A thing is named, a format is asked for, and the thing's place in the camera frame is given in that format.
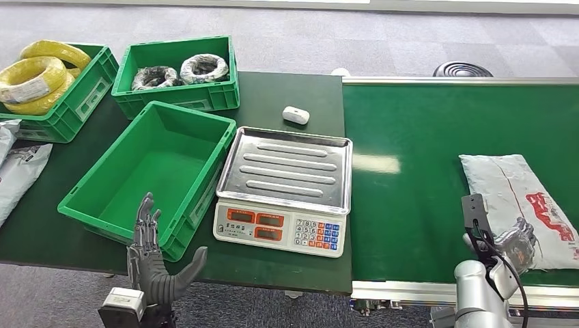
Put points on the small white plastic case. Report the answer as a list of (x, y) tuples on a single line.
[(296, 115)]

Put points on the small grey mailer bag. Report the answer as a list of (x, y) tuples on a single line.
[(7, 136)]

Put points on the large empty green crate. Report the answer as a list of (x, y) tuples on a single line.
[(149, 176)]

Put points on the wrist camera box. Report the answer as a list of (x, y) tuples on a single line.
[(472, 208), (122, 303)]

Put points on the white table foot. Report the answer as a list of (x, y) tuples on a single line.
[(340, 72), (294, 294)]

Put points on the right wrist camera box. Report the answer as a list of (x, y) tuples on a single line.
[(472, 208)]

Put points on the grey package with red print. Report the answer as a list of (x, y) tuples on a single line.
[(506, 181)]

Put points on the large grey mailer bag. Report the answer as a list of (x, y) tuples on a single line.
[(18, 176)]

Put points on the white electronic scale steel tray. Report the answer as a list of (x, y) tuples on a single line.
[(285, 167)]

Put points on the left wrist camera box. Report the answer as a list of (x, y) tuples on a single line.
[(122, 303)]

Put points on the green crate with yellow coils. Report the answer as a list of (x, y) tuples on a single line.
[(86, 104)]

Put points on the black round ribbed base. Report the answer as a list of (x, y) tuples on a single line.
[(461, 70)]

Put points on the green crate with black coils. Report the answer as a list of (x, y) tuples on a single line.
[(181, 97)]

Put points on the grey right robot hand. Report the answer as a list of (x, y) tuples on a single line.
[(515, 246)]

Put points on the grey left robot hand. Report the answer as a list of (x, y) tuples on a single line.
[(151, 271)]

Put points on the green conveyor belt aluminium frame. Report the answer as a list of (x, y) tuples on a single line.
[(407, 181)]

